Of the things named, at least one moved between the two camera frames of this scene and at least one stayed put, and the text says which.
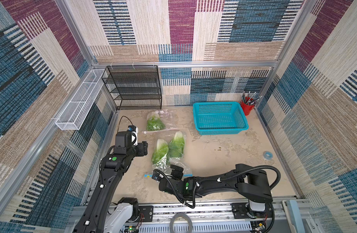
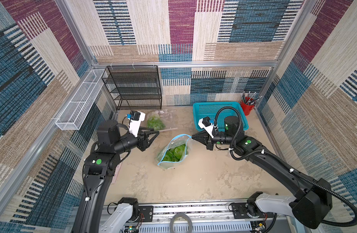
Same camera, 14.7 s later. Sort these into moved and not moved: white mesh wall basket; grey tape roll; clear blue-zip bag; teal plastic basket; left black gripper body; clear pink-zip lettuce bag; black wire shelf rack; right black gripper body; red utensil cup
Moved: left black gripper body; right black gripper body; clear blue-zip bag
Not moved: teal plastic basket; clear pink-zip lettuce bag; black wire shelf rack; white mesh wall basket; grey tape roll; red utensil cup
